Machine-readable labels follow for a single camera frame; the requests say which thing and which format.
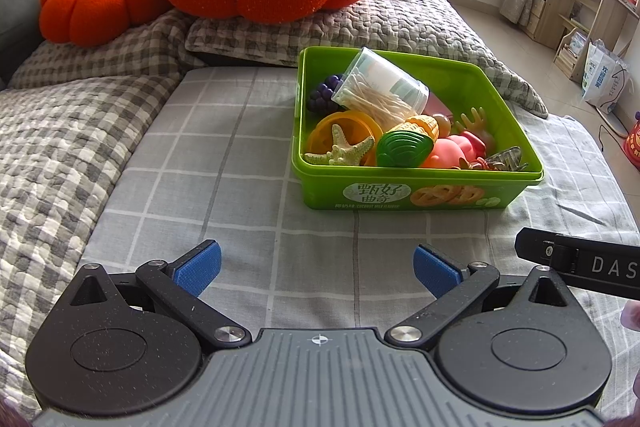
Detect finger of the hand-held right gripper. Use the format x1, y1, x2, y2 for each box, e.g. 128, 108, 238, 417
515, 227, 583, 275

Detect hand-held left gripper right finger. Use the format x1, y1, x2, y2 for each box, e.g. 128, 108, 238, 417
384, 243, 568, 350

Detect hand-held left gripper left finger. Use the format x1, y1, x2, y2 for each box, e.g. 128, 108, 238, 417
67, 239, 252, 350

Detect pink rubber pig toy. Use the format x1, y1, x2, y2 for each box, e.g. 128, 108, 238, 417
422, 129, 496, 170

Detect yellow green toy corn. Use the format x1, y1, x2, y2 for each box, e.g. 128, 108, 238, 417
376, 114, 440, 168

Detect green plastic box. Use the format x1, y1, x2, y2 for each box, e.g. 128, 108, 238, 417
291, 46, 545, 212

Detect amber plastic hair clip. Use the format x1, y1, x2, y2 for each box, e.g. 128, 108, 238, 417
435, 107, 488, 138

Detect beige starfish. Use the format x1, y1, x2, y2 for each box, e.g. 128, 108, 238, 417
303, 123, 376, 166

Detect orange plastic toy mould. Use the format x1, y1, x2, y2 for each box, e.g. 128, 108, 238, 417
306, 109, 385, 166

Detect clear cotton swab container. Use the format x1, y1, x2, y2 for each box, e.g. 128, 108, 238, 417
330, 47, 431, 130

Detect purple toy grapes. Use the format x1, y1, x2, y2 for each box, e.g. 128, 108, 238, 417
306, 74, 346, 114

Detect person's right hand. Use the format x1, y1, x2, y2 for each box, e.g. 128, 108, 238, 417
619, 301, 640, 343

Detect grey grid bed sheet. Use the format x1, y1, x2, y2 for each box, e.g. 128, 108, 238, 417
75, 67, 640, 343

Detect red round tin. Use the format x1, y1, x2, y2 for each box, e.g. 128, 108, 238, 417
620, 112, 640, 170

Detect white paper bag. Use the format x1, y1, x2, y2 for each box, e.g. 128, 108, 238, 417
581, 38, 628, 115

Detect black cable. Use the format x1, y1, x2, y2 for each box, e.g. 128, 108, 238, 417
597, 114, 626, 152

